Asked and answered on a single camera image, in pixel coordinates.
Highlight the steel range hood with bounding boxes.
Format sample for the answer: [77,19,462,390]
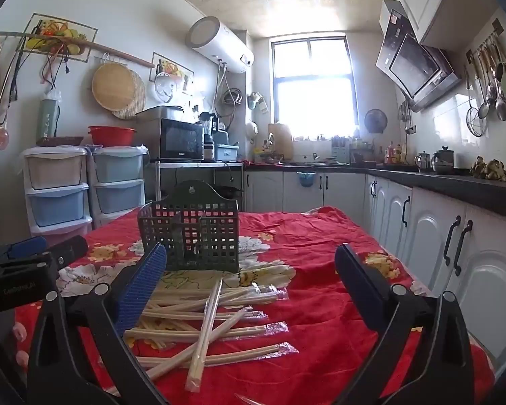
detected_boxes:
[375,0,462,113]

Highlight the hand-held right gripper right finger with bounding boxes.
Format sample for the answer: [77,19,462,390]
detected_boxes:
[334,243,475,405]

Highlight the person's left hand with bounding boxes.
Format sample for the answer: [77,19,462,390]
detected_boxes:
[11,322,30,368]

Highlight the small wall fan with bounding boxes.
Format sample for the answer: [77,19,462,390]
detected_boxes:
[365,109,389,133]

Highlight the round bamboo tray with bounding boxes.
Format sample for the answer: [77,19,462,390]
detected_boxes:
[91,62,135,110]

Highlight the white base cabinets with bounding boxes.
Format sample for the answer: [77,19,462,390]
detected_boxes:
[243,171,506,372]

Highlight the group of condiment bottles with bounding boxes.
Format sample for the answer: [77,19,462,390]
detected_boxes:
[384,140,407,165]

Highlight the black microwave oven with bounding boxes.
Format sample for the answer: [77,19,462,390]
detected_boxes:
[137,117,205,162]

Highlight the large fruit wall poster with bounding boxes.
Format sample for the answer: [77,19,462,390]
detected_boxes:
[19,12,98,60]

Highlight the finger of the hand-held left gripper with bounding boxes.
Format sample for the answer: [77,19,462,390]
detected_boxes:
[46,235,89,268]
[0,236,48,265]

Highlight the long wooden stick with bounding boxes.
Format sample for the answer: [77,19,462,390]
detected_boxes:
[23,31,156,69]

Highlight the row of hanging kitchen utensils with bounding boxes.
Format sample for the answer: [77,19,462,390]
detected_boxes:
[466,19,506,122]

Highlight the red floral cloth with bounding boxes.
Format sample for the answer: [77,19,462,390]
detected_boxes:
[14,206,496,405]

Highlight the small fruit wall poster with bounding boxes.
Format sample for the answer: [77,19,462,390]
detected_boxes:
[149,52,194,91]

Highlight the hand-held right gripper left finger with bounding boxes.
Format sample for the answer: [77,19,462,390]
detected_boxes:
[26,242,169,405]

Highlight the grey plastic box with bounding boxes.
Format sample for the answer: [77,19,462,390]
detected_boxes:
[215,143,239,162]

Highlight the black kitchen counter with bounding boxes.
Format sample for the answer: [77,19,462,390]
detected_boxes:
[243,162,506,216]

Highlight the white blue drawer unit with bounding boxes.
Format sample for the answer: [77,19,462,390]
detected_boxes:
[23,145,94,237]

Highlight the metal baking pan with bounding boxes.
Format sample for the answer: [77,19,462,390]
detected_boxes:
[135,106,185,121]

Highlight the beige jug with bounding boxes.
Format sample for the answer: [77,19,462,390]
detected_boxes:
[267,123,294,159]

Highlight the grey blue drawer unit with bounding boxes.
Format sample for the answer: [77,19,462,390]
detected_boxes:
[88,145,149,224]

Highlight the green plastic utensil basket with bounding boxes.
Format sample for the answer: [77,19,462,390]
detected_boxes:
[137,179,241,273]

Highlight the brown woven basket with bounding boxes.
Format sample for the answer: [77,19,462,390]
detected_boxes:
[37,136,85,147]

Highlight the red plastic basin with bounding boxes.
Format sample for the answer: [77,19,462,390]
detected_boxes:
[87,126,136,146]

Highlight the pile of chopsticks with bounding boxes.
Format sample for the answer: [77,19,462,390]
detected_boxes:
[99,259,300,405]

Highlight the wire strainer ladle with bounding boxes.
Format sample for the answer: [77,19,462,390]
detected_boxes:
[465,65,488,138]

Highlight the ginger roots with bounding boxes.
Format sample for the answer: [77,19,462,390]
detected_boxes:
[470,156,506,184]

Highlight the white water heater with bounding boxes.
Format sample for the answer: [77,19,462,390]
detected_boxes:
[185,16,255,74]

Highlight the white plastic colander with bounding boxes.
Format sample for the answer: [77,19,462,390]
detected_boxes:
[154,72,178,104]

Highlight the black blender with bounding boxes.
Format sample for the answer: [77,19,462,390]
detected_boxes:
[199,112,220,162]

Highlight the metal shelf rack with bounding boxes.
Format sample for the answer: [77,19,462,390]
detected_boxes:
[149,159,245,212]

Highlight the kitchen window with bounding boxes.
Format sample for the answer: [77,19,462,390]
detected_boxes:
[271,36,360,138]

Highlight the round bamboo mat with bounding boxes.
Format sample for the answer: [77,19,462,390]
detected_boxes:
[111,70,147,120]

